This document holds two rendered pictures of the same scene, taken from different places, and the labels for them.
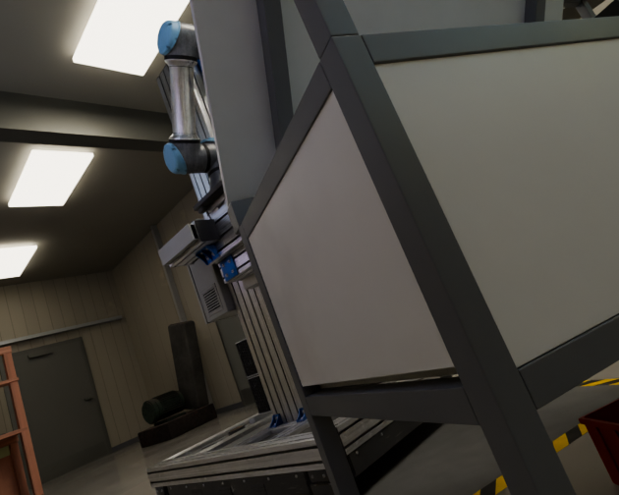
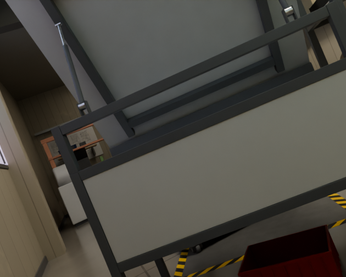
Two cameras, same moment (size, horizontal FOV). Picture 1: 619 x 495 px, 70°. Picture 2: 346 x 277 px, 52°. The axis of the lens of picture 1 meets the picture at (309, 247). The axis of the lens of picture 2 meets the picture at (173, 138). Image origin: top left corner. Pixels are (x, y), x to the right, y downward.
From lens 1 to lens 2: 1.39 m
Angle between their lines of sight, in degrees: 34
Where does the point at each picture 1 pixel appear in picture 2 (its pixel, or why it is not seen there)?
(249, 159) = (112, 131)
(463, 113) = (110, 190)
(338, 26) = (71, 171)
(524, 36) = (138, 152)
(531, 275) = (126, 239)
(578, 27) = (166, 138)
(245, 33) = (92, 90)
